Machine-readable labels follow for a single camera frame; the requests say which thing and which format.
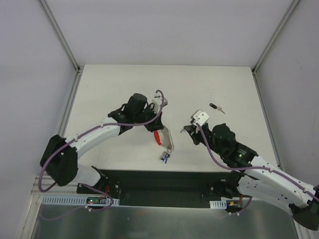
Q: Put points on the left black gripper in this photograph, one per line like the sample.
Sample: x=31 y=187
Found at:
x=154 y=123

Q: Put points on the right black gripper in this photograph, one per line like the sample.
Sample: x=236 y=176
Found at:
x=195 y=134

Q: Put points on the keyring with red tag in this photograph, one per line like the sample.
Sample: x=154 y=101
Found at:
x=163 y=138

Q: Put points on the blue head key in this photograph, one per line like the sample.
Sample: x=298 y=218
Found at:
x=164 y=157

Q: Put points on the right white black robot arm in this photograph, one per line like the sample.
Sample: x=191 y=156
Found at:
x=251 y=175

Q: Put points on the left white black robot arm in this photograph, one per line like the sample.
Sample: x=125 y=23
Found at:
x=60 y=158

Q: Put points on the black head silver key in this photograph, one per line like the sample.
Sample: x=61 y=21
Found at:
x=216 y=107

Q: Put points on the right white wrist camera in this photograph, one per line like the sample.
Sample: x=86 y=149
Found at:
x=199 y=117

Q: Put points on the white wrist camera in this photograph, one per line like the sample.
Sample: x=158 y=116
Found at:
x=199 y=117
x=157 y=102

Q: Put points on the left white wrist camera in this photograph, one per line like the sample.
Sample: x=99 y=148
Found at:
x=157 y=102

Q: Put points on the right aluminium table rail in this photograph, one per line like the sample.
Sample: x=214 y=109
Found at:
x=263 y=106

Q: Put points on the aluminium table rail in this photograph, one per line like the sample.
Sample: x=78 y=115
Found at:
x=64 y=117
x=263 y=106

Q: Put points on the right white cable duct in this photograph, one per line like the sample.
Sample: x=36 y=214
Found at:
x=221 y=204

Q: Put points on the left aluminium table rail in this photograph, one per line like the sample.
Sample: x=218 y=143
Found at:
x=64 y=117

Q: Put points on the left aluminium frame post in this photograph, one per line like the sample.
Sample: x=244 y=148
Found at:
x=59 y=34

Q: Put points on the aluminium frame post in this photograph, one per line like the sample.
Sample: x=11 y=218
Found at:
x=276 y=34
x=59 y=34

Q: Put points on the right aluminium frame post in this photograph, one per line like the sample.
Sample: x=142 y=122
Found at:
x=276 y=34

